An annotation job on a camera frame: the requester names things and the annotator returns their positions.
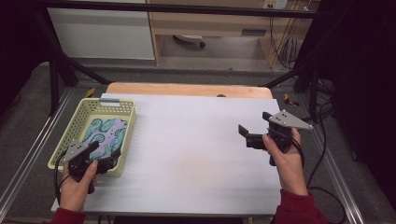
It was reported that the left hand-held gripper cable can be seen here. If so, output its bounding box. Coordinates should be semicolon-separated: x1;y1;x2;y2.
54;150;71;204

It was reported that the white power outlet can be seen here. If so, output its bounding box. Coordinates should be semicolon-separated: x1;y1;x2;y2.
262;0;289;10

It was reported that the right hand-held gripper cable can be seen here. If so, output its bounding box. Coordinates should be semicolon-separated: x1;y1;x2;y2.
288;133;306;171

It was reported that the chair base with caster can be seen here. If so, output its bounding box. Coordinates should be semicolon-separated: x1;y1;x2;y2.
173;34;207;49

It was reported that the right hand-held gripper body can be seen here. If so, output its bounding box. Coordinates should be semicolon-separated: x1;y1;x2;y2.
265;109;314;154

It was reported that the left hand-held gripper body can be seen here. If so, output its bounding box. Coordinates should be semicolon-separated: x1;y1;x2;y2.
61;139;101;183

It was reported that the white board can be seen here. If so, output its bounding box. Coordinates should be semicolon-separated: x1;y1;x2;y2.
50;92;283;217

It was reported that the yellow and black tape piece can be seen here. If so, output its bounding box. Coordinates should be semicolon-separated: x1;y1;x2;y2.
283;92;301;107

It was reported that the dark curtain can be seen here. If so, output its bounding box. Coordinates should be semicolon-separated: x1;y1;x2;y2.
0;0;52;116
306;0;396;206

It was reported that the black metal frame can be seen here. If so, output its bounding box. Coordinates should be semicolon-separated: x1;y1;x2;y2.
29;0;339;117

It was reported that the thin black floor cable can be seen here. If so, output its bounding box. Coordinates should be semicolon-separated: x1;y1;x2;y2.
305;102;347;224

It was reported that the wooden table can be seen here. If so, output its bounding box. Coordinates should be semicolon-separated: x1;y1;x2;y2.
106;81;274;100

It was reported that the person's right hand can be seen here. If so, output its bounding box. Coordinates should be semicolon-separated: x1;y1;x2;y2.
262;128;310;197

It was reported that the white cabinet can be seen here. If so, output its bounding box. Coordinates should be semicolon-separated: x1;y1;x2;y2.
47;0;156;61

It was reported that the light wooden desk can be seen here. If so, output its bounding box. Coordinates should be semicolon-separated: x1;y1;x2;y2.
146;0;321;65

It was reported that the hanging cable bundle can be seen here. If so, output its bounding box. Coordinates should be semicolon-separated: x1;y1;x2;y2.
268;8;307;70

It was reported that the pale yellow plastic basket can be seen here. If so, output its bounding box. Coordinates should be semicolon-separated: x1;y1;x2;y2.
47;97;137;179

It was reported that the person's left hand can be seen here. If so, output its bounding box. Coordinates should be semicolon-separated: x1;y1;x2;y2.
58;161;99;214

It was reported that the thick black floor cable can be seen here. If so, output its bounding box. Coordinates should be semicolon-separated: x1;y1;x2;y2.
300;106;334;125

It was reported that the aluminium rail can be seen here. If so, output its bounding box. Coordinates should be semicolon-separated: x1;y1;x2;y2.
311;125;365;224
0;88;74;216

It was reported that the purple teal patterned garment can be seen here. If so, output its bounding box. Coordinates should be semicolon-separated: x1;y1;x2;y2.
82;117;129;161

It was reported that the hand-held gripper cable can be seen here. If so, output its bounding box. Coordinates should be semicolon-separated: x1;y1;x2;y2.
288;133;306;171
54;150;71;204

